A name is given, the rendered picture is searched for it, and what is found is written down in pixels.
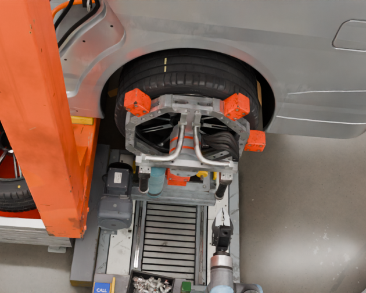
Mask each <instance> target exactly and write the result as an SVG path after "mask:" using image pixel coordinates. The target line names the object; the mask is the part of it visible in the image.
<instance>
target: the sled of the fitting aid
mask: <svg viewBox="0 0 366 293"><path fill-rule="evenodd" d="M136 156H137V155H136V154H134V158H133V165H132V168H133V171H134V172H133V179H132V190H131V198H132V200H136V201H151V202H166V203H181V204H190V205H204V206H215V204H216V202H217V200H216V199H215V197H214V194H215V192H216V191H217V172H213V171H210V190H209V194H208V195H204V194H190V193H181V192H167V191H163V192H162V194H161V196H159V197H158V198H150V197H148V196H147V195H146V194H140V193H139V190H138V189H139V181H140V177H138V172H139V166H136V165H135V157H136Z"/></svg>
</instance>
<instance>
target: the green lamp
mask: <svg viewBox="0 0 366 293"><path fill-rule="evenodd" d="M181 292H184V293H190V292H191V282H187V281H183V282H182V284H181Z"/></svg>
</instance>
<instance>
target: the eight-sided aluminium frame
mask: <svg viewBox="0 0 366 293"><path fill-rule="evenodd" d="M186 104H193V105H186ZM167 112H174V113H187V114H194V115H195V114H199V115H208V116H214V117H216V118H218V119H219V120H221V121H222V122H223V123H224V124H226V125H227V126H228V127H229V128H231V129H232V130H234V131H235V132H236V136H235V140H236V141H239V158H240V157H241V154H242V152H243V149H244V147H245V145H246V142H247V140H248V138H249V135H250V123H249V122H248V121H247V120H246V119H244V118H242V117H241V118H240V119H238V120H236V121H233V120H231V119H229V118H227V117H225V116H224V101H222V100H220V99H215V98H201V97H188V96H181V95H173V94H165V95H161V96H160V97H158V98H156V99H154V100H152V101H151V105H150V112H149V113H147V114H145V115H143V116H141V117H137V116H136V115H134V114H132V113H131V112H129V111H128V112H127V115H126V120H125V148H126V149H127V150H128V151H129V152H132V153H134V154H136V155H137V156H140V154H141V153H143V154H151V155H158V156H167V155H169V153H162V152H159V151H158V150H156V149H154V148H153V147H151V146H150V145H148V144H146V143H144V142H143V141H141V140H139V139H138V138H136V137H135V126H137V125H139V124H141V123H144V122H146V121H148V120H150V119H153V118H155V117H158V116H160V115H162V114H164V113H167ZM204 157H205V158H208V159H211V160H227V161H232V154H231V153H229V152H228V151H225V150H217V151H214V152H211V153H208V154H205V155H204Z"/></svg>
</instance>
